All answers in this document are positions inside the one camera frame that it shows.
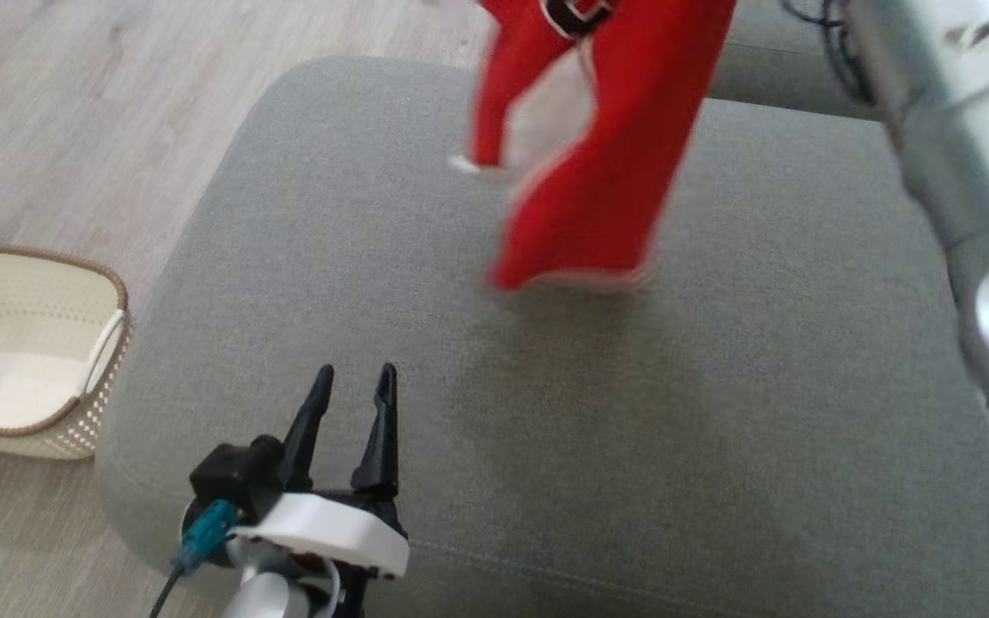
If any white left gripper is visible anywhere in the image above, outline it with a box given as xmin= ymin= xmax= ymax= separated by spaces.
xmin=233 ymin=363 xmax=410 ymax=580

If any red white basketball jersey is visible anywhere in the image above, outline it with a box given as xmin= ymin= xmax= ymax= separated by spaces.
xmin=450 ymin=0 xmax=737 ymax=293

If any grey sofa seat cushion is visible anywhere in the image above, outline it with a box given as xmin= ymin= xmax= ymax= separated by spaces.
xmin=95 ymin=56 xmax=989 ymax=618

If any cream perforated laundry basket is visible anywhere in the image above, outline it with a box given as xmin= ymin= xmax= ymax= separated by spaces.
xmin=0 ymin=244 xmax=131 ymax=460

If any grey sofa back cushion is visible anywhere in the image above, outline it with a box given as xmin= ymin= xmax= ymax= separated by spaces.
xmin=705 ymin=0 xmax=886 ymax=121

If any left cable teal connector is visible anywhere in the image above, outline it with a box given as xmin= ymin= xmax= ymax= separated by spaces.
xmin=151 ymin=500 xmax=238 ymax=618

